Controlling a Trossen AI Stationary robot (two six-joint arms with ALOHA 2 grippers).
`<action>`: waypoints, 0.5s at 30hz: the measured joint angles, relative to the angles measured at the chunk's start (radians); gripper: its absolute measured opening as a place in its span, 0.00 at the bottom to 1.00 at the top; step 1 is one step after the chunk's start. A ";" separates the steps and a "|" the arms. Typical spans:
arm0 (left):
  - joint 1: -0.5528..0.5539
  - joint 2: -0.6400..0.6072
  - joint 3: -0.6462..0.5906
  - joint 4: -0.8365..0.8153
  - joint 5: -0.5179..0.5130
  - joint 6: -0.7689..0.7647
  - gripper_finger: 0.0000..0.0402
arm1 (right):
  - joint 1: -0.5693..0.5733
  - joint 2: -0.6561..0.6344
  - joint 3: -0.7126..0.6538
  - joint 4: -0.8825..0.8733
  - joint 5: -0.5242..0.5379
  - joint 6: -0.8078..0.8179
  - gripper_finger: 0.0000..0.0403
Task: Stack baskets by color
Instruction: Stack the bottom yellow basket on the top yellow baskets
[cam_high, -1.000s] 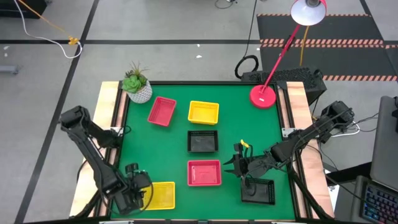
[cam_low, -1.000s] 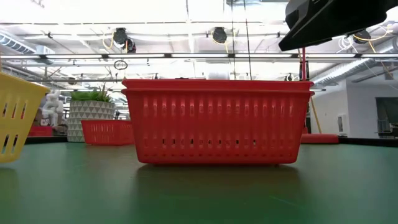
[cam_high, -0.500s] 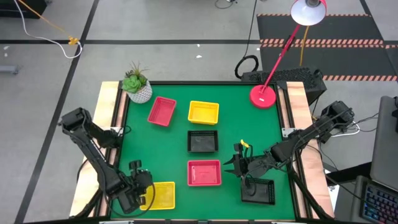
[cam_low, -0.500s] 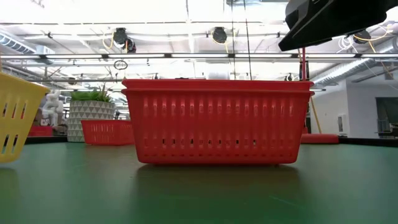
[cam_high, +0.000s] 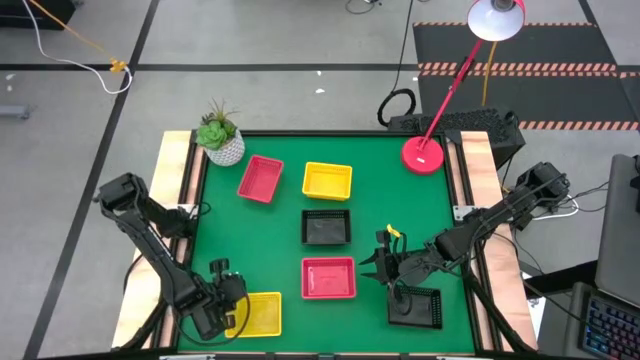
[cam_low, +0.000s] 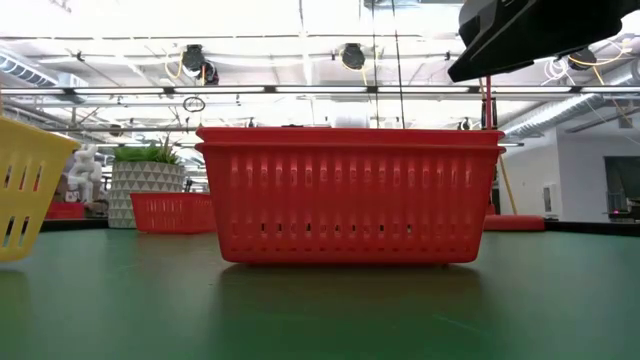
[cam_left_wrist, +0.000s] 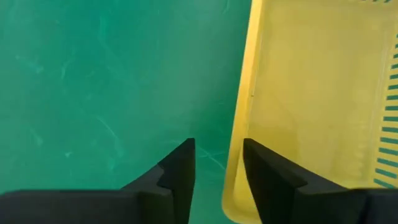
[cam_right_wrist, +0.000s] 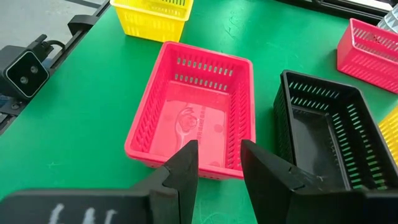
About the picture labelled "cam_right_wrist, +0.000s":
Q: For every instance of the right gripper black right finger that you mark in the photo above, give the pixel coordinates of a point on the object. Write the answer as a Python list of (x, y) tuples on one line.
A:
[(267, 186)]

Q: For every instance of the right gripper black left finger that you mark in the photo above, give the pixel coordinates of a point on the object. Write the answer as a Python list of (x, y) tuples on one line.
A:
[(183, 186)]

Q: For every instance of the black slotted plastic basket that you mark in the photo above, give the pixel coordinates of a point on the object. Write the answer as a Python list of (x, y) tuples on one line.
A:
[(281, 124), (311, 146)]

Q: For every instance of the red slotted plastic basket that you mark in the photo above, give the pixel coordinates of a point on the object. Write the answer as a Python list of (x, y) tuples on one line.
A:
[(367, 67), (222, 176), (192, 124)]

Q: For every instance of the yellow slotted plastic basket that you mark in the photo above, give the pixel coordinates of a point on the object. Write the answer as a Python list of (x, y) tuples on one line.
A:
[(149, 28), (391, 137)]

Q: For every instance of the potted plant, patterned grey pot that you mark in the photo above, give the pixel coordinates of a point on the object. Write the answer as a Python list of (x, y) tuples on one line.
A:
[(390, 20)]

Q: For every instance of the black table-level camera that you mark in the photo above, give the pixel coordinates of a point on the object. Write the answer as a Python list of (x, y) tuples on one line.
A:
[(26, 73)]

